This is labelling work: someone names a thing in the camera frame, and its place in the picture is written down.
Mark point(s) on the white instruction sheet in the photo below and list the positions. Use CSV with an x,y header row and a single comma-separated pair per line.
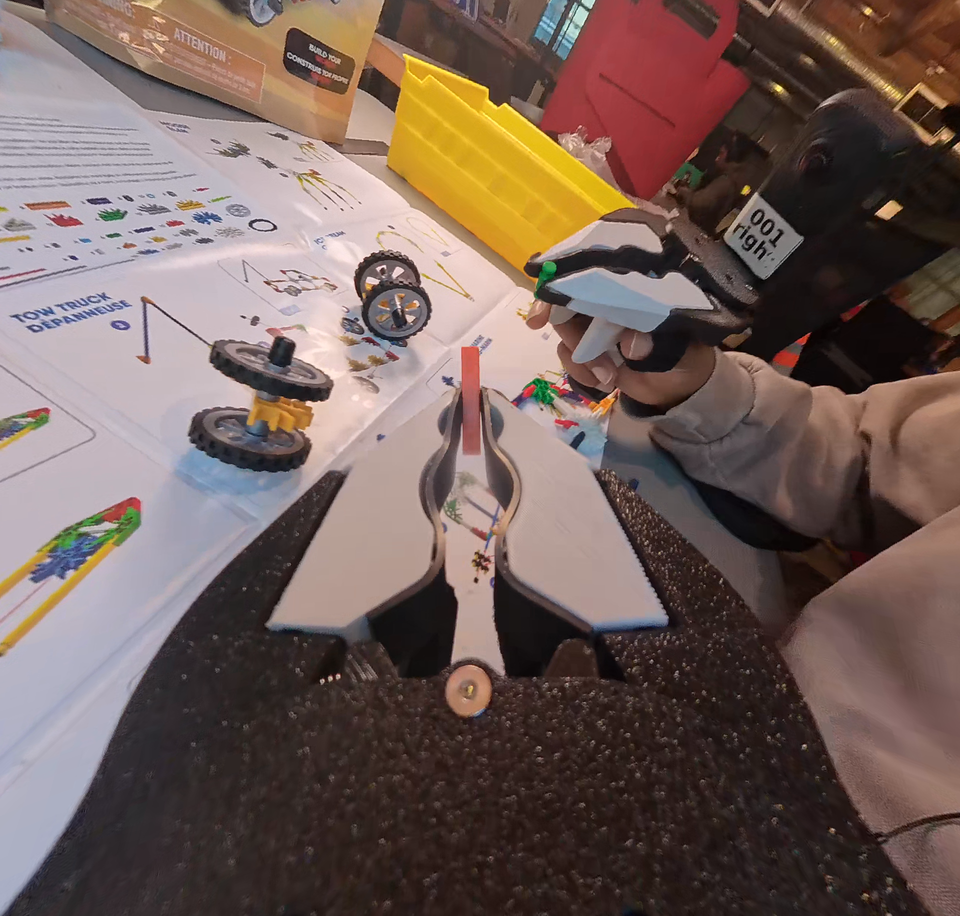
x,y
90,406

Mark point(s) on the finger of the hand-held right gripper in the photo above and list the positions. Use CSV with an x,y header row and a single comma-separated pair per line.
x,y
630,241
645,298

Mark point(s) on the colourful construction toy model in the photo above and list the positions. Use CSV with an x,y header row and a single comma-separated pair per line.
x,y
540,394

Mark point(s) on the clear plastic bag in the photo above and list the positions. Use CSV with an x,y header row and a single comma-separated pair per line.
x,y
588,154

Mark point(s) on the black rounded object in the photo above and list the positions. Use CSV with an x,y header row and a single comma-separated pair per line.
x,y
750,519

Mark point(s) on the yellow plastic bin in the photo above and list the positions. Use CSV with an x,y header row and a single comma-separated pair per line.
x,y
480,166

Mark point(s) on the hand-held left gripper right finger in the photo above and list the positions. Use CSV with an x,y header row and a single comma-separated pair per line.
x,y
585,556

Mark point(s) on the person's upper body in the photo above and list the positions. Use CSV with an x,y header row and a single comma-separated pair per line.
x,y
885,676

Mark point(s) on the toy wheel pair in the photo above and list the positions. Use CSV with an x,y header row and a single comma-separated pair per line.
x,y
398,309

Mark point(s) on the toy packaging bag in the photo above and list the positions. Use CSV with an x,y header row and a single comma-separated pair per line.
x,y
180,31

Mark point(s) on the red box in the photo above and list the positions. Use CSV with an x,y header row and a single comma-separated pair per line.
x,y
645,76

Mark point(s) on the small green toy piece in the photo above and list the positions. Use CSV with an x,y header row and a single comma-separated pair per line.
x,y
543,274

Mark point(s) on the detached toy model section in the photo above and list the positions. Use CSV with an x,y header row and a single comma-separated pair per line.
x,y
255,436

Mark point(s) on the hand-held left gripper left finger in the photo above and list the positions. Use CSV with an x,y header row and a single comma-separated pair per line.
x,y
353,556

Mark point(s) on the person's right forearm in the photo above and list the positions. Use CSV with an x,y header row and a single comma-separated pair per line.
x,y
810,451

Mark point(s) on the short red toy rod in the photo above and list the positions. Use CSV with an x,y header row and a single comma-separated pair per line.
x,y
471,399

